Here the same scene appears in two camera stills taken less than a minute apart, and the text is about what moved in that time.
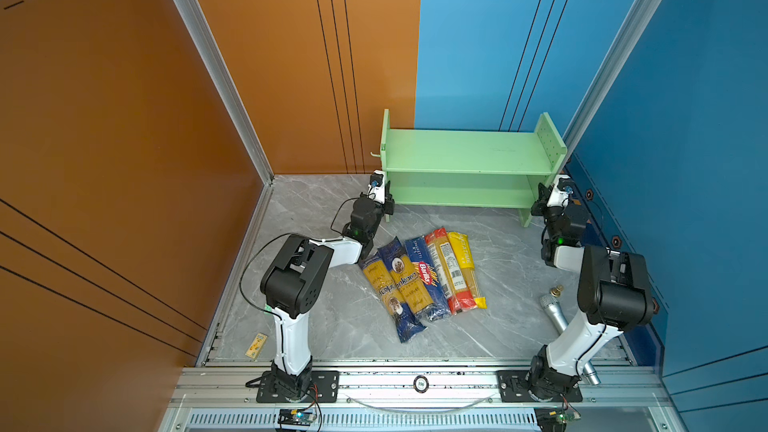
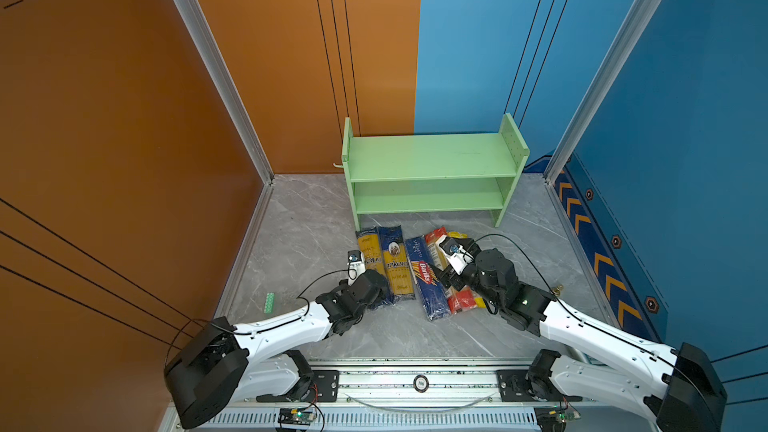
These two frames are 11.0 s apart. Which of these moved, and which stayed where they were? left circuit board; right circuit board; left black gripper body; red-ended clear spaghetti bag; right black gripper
Moved: left black gripper body; right black gripper
Stayed: left circuit board; right circuit board; red-ended clear spaghetti bag
